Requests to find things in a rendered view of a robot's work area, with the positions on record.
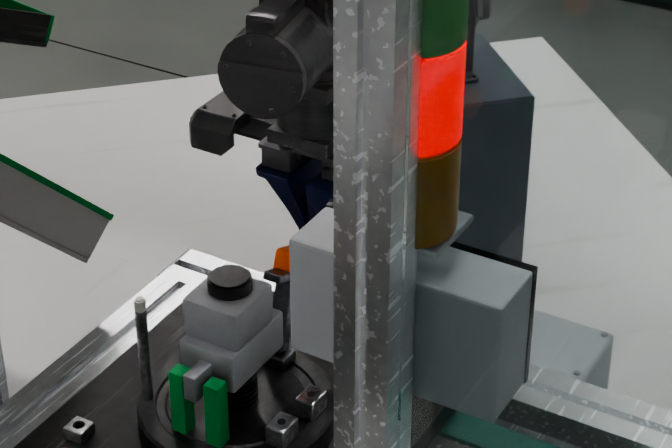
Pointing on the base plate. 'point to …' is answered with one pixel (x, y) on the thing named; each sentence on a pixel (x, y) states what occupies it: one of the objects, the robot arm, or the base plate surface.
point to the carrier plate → (120, 394)
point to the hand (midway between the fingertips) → (318, 206)
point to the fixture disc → (297, 373)
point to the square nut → (79, 430)
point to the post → (368, 186)
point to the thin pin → (143, 348)
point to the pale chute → (49, 211)
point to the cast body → (228, 329)
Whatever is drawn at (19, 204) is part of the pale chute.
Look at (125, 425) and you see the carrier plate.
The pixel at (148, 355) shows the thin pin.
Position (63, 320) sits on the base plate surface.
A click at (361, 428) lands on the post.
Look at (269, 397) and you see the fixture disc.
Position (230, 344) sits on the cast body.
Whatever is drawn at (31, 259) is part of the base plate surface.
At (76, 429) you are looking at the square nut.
